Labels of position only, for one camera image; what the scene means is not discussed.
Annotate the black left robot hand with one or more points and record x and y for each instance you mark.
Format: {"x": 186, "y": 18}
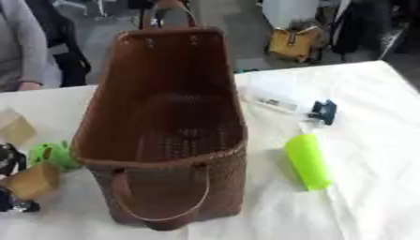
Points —
{"x": 10, "y": 156}

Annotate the black bag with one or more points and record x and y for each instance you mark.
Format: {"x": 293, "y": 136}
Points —
{"x": 68, "y": 59}

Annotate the black hanging garment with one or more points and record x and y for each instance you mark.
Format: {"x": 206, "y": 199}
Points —
{"x": 361, "y": 25}

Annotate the tan cardboard block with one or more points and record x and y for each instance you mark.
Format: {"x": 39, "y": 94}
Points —
{"x": 34, "y": 182}

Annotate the dark blue clip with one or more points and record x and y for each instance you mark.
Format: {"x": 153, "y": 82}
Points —
{"x": 324, "y": 112}

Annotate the person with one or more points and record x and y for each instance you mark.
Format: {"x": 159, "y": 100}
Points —
{"x": 22, "y": 40}

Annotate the yellow bag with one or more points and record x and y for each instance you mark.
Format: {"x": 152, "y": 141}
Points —
{"x": 292, "y": 43}

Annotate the pale beige block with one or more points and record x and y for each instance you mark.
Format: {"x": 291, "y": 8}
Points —
{"x": 15, "y": 128}

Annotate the green soft toy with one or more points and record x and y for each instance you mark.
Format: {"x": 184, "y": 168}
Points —
{"x": 53, "y": 154}

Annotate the bright green cylinder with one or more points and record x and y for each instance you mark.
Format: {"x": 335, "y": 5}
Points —
{"x": 309, "y": 162}

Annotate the person's hand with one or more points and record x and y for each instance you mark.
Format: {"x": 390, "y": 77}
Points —
{"x": 29, "y": 85}

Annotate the brown woven basket bag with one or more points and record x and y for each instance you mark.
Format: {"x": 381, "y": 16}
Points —
{"x": 164, "y": 125}

